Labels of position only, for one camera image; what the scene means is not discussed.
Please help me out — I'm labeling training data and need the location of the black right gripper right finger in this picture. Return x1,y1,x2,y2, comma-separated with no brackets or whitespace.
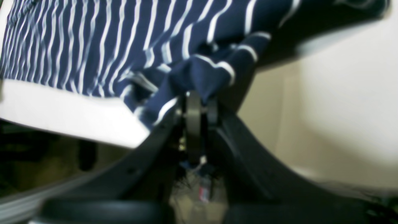
206,100,397,224

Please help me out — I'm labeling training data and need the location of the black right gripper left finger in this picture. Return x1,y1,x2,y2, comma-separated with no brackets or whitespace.
37,93,188,224

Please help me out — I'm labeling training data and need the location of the navy white striped t-shirt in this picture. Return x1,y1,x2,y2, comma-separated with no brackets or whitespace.
1,0,390,129

